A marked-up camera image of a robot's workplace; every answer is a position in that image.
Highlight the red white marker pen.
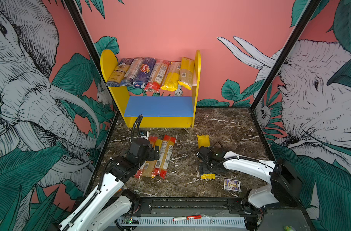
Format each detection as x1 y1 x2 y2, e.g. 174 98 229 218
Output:
173 215 202 222

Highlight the yellow shelf unit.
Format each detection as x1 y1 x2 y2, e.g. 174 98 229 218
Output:
108 50 201 128

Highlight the red-end spaghetti pack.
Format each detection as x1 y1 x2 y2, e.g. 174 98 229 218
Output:
134 136 158 179
144 60 170 93
151 135 176 179

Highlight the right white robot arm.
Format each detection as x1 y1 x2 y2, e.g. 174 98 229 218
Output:
197 146 302 210

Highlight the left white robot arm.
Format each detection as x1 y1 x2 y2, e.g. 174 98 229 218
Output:
48 129 160 231

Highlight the small playing card box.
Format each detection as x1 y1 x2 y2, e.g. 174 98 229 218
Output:
223 179 241 193

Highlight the white perforated rail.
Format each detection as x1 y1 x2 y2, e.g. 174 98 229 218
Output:
116 217 246 229

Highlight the wide yellow spaghetti pack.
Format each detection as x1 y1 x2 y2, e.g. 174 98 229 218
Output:
178 57 195 90

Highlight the blue Barilla spaghetti box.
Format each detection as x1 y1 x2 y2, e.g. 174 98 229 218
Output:
133 57 156 89

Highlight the black base frame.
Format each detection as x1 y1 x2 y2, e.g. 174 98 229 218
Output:
121 194 306 217

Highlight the small green circuit board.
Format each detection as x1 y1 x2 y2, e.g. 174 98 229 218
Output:
121 217 140 226

